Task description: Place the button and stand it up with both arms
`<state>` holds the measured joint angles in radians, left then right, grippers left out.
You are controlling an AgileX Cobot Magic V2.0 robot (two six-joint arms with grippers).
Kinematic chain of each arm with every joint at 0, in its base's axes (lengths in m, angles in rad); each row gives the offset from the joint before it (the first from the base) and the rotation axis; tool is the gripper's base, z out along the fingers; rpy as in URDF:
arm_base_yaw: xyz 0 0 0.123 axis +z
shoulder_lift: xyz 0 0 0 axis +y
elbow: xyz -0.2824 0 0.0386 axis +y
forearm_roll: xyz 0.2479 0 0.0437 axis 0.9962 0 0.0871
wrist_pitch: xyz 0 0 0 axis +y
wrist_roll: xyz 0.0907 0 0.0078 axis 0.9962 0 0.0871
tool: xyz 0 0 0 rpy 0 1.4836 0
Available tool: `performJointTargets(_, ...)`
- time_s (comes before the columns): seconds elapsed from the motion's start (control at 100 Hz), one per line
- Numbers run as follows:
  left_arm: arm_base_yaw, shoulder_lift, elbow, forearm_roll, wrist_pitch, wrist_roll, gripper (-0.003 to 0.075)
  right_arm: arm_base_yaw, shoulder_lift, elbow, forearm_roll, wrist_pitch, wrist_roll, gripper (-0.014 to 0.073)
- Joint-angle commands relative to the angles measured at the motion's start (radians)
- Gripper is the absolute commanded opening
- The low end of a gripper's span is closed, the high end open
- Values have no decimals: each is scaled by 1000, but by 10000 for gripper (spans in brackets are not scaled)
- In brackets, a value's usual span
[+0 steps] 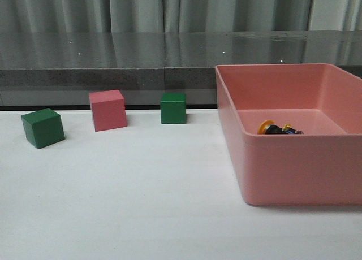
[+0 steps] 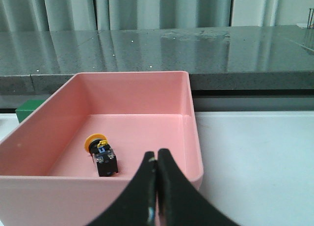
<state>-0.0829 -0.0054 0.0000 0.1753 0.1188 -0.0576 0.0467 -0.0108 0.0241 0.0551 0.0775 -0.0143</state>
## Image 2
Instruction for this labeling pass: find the grey curtain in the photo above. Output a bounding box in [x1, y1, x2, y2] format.
[0, 0, 314, 32]

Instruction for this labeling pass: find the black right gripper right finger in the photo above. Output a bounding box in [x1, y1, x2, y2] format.
[157, 148, 237, 226]

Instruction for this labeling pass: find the yellow push button switch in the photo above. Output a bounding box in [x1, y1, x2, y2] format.
[84, 134, 119, 177]

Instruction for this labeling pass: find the grey stone ledge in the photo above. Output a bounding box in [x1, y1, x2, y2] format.
[0, 25, 314, 95]

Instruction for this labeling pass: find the green cube near bin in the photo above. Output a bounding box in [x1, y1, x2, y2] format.
[15, 99, 45, 123]

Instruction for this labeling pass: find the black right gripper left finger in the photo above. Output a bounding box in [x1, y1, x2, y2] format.
[90, 151, 157, 226]

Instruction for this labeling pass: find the pink plastic bin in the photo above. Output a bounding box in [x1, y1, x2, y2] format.
[0, 71, 204, 226]

